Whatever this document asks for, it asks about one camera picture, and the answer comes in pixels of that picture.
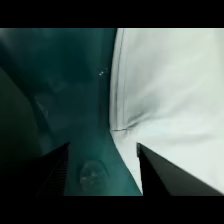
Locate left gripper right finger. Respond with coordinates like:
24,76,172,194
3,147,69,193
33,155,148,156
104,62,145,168
136,142,224,197

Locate white shirt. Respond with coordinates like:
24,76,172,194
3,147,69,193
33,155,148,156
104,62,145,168
108,27,224,195

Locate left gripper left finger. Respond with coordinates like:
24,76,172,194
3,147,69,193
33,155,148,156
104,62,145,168
33,141,71,197

